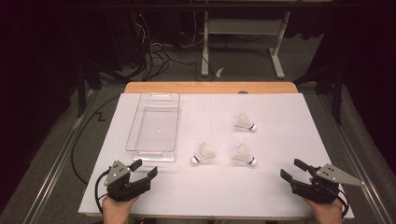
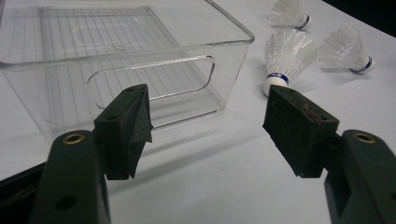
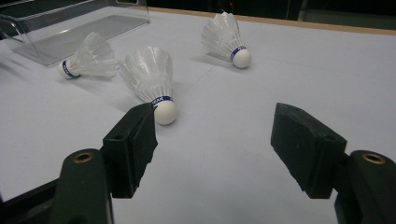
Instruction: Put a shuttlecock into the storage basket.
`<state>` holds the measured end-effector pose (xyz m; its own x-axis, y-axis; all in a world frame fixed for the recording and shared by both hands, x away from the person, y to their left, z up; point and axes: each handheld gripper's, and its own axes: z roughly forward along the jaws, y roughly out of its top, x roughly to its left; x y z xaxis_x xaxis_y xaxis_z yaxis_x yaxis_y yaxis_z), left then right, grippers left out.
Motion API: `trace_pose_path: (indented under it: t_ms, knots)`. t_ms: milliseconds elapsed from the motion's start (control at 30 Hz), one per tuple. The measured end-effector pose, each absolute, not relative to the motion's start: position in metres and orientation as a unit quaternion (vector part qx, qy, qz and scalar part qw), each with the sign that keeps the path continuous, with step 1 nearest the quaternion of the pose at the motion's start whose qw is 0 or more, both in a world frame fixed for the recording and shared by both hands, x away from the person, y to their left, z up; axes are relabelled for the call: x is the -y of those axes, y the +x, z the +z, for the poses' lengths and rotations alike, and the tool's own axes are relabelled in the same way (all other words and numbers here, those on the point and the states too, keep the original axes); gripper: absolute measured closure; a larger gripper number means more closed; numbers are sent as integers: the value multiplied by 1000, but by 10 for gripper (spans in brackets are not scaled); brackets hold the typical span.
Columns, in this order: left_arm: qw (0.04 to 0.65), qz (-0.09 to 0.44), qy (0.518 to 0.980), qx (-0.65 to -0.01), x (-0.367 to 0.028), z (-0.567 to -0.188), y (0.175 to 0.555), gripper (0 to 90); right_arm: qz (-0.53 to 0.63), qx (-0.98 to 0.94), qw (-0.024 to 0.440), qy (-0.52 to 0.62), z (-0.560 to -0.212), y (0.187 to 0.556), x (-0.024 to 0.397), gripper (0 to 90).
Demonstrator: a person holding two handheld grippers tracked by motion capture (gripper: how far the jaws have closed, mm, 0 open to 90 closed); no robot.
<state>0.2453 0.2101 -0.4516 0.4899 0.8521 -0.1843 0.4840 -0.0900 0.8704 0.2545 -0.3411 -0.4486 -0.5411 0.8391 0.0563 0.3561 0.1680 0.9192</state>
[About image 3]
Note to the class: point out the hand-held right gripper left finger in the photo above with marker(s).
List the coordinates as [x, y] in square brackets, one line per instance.
[130, 149]

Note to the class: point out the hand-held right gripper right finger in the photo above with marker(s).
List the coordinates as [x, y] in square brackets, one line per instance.
[308, 149]

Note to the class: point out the white feather shuttlecock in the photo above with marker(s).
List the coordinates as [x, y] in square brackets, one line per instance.
[222, 37]
[93, 59]
[149, 74]

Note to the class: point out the clear plastic tray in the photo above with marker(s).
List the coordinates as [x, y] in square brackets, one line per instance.
[109, 26]

